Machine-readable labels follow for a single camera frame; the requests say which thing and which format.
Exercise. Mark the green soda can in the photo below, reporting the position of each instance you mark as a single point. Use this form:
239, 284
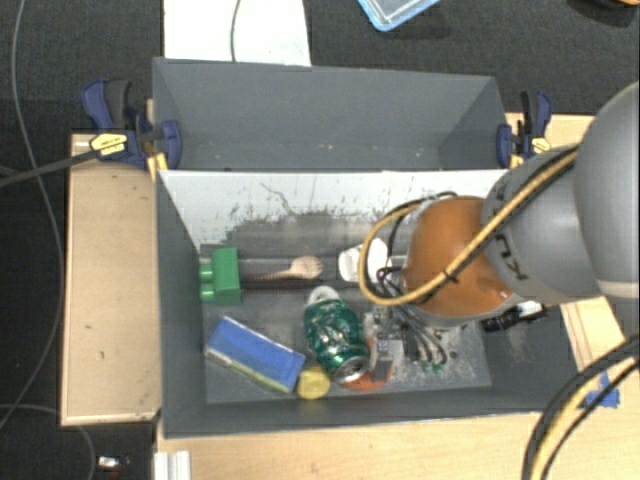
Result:
332, 335

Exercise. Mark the blue sponge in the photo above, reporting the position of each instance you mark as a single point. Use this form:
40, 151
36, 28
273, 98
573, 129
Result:
255, 353

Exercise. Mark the pale wood board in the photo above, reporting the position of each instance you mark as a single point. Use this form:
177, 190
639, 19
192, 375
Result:
112, 288

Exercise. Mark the green toy block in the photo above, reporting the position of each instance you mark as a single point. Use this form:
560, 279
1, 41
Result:
225, 275

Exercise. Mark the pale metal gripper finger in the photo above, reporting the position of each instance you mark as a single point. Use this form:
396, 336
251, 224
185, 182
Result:
375, 324
383, 365

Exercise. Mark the grey metal bin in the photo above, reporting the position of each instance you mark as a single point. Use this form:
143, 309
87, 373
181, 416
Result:
310, 128

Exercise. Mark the orange round thing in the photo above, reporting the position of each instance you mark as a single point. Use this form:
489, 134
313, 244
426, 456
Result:
362, 383

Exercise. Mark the yellow toy fruit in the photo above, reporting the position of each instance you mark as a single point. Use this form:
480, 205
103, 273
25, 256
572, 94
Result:
313, 383

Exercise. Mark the white plastic cup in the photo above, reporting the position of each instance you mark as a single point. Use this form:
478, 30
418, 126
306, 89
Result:
350, 263

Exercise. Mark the black cylinder on white bracket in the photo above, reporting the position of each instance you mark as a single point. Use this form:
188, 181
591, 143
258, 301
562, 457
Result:
505, 319

